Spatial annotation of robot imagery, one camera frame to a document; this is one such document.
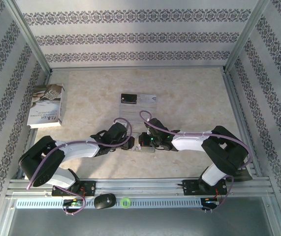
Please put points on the black credit card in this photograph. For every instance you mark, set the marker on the black credit card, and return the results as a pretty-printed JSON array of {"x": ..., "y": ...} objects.
[{"x": 130, "y": 98}]

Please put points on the silver credit card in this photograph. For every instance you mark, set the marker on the silver credit card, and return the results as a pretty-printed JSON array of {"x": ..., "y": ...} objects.
[{"x": 146, "y": 98}]

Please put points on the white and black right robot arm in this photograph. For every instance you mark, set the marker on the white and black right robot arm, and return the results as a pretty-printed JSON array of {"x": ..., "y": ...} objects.
[{"x": 189, "y": 143}]

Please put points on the clear plastic card sheet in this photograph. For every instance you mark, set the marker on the clear plastic card sheet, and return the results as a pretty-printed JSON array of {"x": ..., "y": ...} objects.
[{"x": 130, "y": 110}]

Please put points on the black computer mouse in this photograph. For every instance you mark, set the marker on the black computer mouse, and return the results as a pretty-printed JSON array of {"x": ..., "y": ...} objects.
[{"x": 104, "y": 201}]

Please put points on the paperback book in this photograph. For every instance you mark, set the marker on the paperback book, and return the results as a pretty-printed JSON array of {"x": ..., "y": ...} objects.
[{"x": 46, "y": 105}]

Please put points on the small circuit board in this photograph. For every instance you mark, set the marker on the small circuit board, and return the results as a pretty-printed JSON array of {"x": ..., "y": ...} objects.
[
  {"x": 211, "y": 201},
  {"x": 73, "y": 203}
]

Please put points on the grey metal panel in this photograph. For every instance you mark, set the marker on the grey metal panel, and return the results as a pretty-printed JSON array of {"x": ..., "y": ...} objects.
[{"x": 140, "y": 223}]

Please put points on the black calculator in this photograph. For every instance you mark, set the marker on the black calculator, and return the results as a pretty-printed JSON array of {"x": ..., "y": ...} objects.
[{"x": 244, "y": 175}]

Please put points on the aluminium mounting rail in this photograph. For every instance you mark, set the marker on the aluminium mounting rail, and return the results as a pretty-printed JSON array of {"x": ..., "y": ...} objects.
[{"x": 140, "y": 186}]

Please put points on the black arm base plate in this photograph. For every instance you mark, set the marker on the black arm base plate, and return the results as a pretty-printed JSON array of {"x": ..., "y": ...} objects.
[
  {"x": 91, "y": 188},
  {"x": 188, "y": 188}
]

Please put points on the aluminium back rail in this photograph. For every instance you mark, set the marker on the aluminium back rail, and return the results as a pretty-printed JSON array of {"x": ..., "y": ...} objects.
[{"x": 137, "y": 68}]

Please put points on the aluminium side rail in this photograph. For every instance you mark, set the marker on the aluminium side rail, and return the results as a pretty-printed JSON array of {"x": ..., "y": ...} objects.
[
  {"x": 32, "y": 134},
  {"x": 238, "y": 110}
]

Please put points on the aluminium frame post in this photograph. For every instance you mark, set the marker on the aluminium frame post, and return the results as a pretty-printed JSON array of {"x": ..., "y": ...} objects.
[
  {"x": 246, "y": 37},
  {"x": 30, "y": 37}
]

